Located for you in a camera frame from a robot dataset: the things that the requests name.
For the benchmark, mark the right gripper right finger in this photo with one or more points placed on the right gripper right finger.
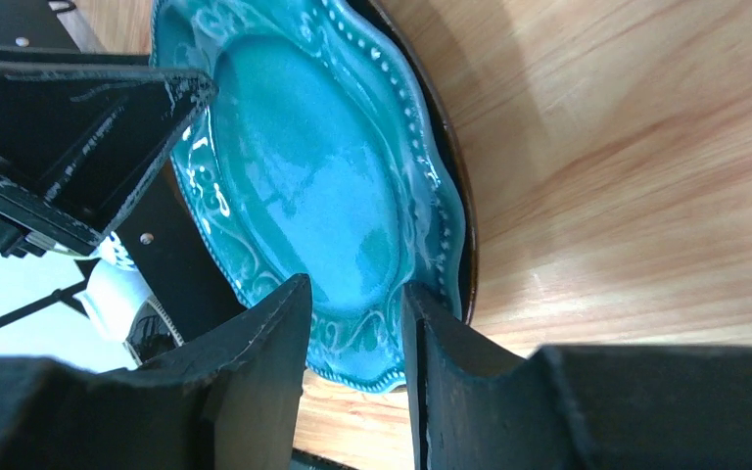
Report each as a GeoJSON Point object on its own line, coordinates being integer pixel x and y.
{"type": "Point", "coordinates": [476, 405]}

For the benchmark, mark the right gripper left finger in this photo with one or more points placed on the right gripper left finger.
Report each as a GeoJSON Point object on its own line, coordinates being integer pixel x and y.
{"type": "Point", "coordinates": [227, 400]}

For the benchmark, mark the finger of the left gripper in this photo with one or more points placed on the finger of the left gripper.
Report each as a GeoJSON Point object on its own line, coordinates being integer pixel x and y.
{"type": "Point", "coordinates": [81, 139]}

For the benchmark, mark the dark teal scalloped plate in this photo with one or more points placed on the dark teal scalloped plate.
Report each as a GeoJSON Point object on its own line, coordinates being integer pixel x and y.
{"type": "Point", "coordinates": [317, 156]}

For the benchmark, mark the dark brown speckled bowl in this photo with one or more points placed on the dark brown speckled bowl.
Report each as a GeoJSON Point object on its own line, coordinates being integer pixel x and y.
{"type": "Point", "coordinates": [152, 333]}

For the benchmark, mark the white black bowl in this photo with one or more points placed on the white black bowl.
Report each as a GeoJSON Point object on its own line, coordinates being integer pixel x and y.
{"type": "Point", "coordinates": [115, 291]}

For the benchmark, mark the black wire dish rack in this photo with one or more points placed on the black wire dish rack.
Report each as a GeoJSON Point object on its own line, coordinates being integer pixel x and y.
{"type": "Point", "coordinates": [158, 233]}

